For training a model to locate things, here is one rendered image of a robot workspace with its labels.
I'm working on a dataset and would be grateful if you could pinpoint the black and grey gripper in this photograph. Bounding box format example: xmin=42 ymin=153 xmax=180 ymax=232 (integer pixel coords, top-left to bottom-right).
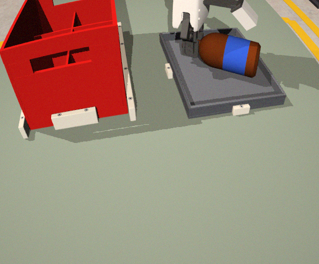
xmin=173 ymin=0 xmax=210 ymax=58

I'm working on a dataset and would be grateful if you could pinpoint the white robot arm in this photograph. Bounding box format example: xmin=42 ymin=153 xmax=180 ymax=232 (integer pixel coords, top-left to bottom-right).
xmin=203 ymin=0 xmax=258 ymax=31

